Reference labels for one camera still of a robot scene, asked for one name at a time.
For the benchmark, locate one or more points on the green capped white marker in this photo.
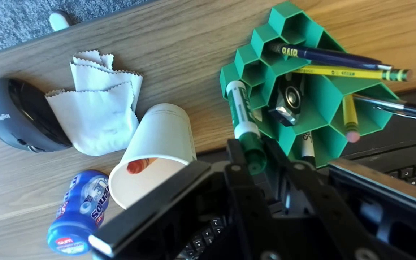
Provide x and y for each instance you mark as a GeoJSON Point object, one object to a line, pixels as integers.
{"type": "Point", "coordinates": [244, 128]}

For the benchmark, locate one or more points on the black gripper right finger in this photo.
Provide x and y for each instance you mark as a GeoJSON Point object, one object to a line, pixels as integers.
{"type": "Point", "coordinates": [397, 199]}

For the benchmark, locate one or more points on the black computer mouse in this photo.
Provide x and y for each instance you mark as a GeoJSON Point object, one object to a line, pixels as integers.
{"type": "Point", "coordinates": [26, 119]}

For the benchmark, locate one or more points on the blue gum canister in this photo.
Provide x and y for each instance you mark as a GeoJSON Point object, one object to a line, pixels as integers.
{"type": "Point", "coordinates": [79, 215]}

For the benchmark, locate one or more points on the white desk leg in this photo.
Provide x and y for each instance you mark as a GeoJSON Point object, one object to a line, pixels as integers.
{"type": "Point", "coordinates": [57, 23]}

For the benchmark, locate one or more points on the white paper cup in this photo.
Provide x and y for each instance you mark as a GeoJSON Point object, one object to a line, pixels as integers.
{"type": "Point", "coordinates": [164, 138]}

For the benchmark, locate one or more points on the yellow pencil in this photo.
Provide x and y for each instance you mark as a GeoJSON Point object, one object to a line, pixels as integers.
{"type": "Point", "coordinates": [351, 73]}

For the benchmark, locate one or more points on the dark blue pen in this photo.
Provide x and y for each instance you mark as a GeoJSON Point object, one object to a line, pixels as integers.
{"type": "Point", "coordinates": [329, 57]}

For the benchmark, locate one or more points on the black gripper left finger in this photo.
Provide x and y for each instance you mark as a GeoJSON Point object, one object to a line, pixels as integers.
{"type": "Point", "coordinates": [111, 239]}

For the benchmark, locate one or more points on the green honeycomb pen holder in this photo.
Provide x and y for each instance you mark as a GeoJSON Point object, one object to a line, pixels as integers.
{"type": "Point", "coordinates": [261, 70]}

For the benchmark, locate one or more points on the white crumpled cloth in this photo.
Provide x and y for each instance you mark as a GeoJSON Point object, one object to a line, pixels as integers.
{"type": "Point", "coordinates": [96, 114]}

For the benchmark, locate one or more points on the black keyboard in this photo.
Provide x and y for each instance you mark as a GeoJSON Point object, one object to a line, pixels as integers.
{"type": "Point", "coordinates": [319, 222]}

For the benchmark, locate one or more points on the red item in cup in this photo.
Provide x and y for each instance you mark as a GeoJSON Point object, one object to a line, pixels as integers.
{"type": "Point", "coordinates": [135, 167]}

